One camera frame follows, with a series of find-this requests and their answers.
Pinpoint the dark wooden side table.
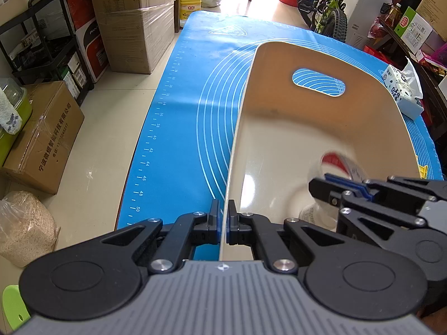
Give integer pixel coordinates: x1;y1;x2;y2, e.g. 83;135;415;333
377;17;447;147

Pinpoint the yellow detergent jug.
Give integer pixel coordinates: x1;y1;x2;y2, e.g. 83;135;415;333
180;0;203;21

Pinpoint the clear bag of grain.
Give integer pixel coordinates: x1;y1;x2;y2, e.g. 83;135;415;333
0;191;60;269

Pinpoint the orange drink bottle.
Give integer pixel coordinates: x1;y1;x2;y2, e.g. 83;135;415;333
384;3;402;26

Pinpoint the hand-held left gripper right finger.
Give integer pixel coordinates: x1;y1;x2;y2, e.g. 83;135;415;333
226;199;346;273

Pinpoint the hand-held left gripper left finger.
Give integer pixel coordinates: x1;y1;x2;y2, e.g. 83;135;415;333
101;200;221;275

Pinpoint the red carton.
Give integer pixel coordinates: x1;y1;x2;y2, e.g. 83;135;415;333
66;0;96;30

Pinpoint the green children's bicycle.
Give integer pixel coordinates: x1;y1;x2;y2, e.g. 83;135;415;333
297;0;349;42

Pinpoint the blue silicone baking mat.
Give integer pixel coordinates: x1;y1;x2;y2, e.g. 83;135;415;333
117;10;444;262

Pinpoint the red and white appliance box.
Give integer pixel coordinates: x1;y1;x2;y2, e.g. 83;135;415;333
75;17;109;83

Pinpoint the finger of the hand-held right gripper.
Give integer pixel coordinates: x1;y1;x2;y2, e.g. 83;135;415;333
324;173;447;202
309;178;432;249

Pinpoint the black utility cart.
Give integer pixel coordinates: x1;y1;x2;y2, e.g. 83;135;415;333
0;0;95;107

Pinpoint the plastic-wrapped large cardboard box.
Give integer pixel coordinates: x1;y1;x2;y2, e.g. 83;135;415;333
94;0;175;75

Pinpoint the beige plastic storage bin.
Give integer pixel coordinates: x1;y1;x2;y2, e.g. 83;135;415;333
218;41;421;262

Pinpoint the tan cardboard box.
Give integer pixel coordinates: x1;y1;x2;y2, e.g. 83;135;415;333
415;0;447;40

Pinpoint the clear tape roll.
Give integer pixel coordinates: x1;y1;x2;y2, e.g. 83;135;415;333
299;150;369;230

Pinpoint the green plastic stool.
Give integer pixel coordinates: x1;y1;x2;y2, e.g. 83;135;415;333
2;285;31;332

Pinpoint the white tissue pack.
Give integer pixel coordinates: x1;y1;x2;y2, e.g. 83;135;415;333
380;58;424;120

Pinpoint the green and white carton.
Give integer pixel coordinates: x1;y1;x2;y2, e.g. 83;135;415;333
394;6;434;60

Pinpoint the white fluffy cloth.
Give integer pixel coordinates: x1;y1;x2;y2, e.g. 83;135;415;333
0;91;22;135

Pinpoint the printed brown cardboard box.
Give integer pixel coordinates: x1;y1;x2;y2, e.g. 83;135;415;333
0;81;85;195

